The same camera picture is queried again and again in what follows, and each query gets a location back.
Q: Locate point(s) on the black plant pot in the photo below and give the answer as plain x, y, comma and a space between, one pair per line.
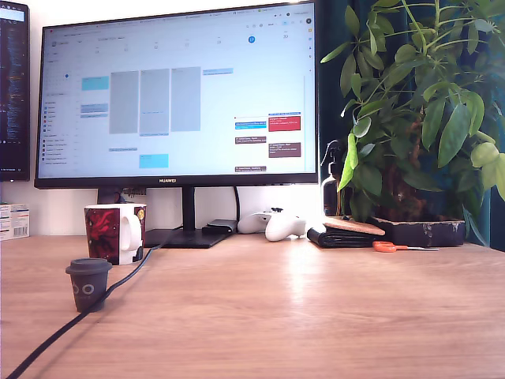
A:
426, 233

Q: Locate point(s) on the green leafy houseplant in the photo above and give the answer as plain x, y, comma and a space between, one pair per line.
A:
426, 110

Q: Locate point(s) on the black wallet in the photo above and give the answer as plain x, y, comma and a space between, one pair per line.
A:
335, 239

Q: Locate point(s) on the large black computer monitor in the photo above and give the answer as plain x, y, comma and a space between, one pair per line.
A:
177, 98

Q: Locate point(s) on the white cardboard box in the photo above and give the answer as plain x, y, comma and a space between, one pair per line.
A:
13, 221

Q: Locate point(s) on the dark spray bottle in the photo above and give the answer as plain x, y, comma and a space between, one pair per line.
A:
330, 193

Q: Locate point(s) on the small black device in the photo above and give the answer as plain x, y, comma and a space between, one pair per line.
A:
219, 226

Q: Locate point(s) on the white game controller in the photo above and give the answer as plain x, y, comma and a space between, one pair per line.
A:
282, 229

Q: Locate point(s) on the red and white mug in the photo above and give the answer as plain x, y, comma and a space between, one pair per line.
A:
103, 237

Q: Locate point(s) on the cork coaster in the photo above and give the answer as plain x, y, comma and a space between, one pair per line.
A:
353, 226

